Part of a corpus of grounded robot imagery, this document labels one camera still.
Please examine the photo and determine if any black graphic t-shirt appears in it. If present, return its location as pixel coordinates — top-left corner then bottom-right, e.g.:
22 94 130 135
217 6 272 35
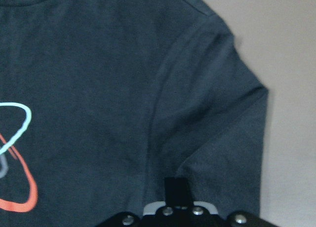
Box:
0 0 268 227

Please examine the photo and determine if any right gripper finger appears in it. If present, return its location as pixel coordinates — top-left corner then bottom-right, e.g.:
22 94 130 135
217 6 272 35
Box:
164 177 193 206

